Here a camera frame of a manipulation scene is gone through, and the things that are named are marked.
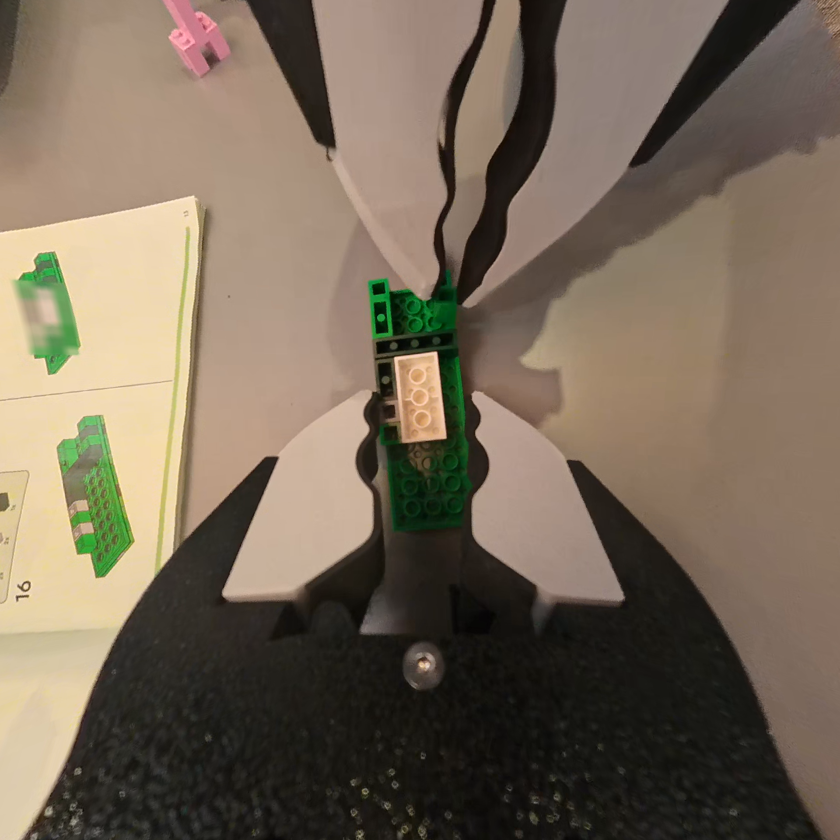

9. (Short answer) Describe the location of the green toy brick model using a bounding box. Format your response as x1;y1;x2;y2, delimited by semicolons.
367;269;475;534

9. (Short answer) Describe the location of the pink toy brick piece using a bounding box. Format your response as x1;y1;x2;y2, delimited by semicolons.
167;0;231;79

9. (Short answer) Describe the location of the dark object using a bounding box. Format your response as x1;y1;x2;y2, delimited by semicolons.
0;0;30;93

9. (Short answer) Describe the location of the brick building instruction booklet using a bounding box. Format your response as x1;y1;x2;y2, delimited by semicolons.
0;195;206;635

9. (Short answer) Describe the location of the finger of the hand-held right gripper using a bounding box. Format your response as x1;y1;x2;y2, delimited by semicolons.
458;0;714;308
311;0;500;298

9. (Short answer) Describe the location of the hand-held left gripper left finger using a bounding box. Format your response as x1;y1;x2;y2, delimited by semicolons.
222;390;384;602

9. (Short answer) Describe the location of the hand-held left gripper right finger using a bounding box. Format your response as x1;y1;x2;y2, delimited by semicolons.
461;390;626;602

